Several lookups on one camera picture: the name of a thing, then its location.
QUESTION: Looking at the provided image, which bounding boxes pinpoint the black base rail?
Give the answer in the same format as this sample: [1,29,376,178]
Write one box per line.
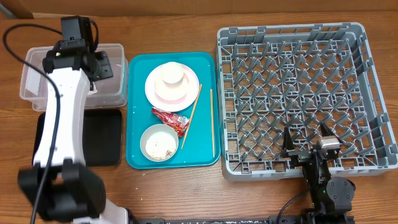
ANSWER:
[133,215,355,224]

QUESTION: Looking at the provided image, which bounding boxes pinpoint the teal plastic tray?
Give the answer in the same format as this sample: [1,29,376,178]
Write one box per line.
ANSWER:
[126,52,221,169]

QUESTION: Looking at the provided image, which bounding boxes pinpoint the pink plate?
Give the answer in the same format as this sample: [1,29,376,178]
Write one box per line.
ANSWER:
[144,62,200,112]

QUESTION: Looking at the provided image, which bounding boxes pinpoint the wooden chopstick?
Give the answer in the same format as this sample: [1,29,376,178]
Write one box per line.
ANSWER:
[210,89,215,158]
[181,84,203,149]

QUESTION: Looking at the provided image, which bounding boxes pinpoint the pile of white rice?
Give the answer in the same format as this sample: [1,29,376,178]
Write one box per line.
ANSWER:
[145,132,177,161]

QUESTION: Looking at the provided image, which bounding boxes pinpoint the grey small bowl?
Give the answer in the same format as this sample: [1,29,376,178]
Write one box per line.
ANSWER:
[140,124,179,162]

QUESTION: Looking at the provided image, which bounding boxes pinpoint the grey plastic dish rack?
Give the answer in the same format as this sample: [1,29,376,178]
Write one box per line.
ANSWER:
[216,22,397,181]

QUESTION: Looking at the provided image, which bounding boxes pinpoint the white paper cup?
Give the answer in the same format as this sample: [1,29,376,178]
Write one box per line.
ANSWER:
[160,62,184,85]

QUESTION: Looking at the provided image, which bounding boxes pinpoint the pink bowl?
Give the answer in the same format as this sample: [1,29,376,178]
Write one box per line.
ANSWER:
[154,75,189,101]

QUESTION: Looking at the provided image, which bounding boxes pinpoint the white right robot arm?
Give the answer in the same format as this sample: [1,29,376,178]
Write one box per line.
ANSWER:
[275,123,356,223]

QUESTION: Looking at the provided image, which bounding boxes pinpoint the right wooden chopstick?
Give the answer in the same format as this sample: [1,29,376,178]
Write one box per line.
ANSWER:
[210,89,215,158]

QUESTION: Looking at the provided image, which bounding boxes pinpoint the clear plastic waste bin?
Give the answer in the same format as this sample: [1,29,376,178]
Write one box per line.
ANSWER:
[19,44,128,111]

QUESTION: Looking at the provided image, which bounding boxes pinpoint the left wooden chopstick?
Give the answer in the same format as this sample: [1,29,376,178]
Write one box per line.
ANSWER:
[181,84,203,149]

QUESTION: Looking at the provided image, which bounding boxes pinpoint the black rectangular tray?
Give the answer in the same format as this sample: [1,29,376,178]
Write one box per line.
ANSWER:
[32,108,123,167]

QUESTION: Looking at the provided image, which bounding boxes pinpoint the red snack wrapper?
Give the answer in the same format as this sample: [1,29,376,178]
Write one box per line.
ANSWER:
[151,107,190,138]

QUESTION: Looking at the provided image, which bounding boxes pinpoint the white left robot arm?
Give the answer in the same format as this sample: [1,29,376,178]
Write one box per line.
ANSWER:
[17,16,135,223]

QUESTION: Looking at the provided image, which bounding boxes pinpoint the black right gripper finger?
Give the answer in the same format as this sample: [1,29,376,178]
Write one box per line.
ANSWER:
[281,126,294,157]
[320,122,343,144]

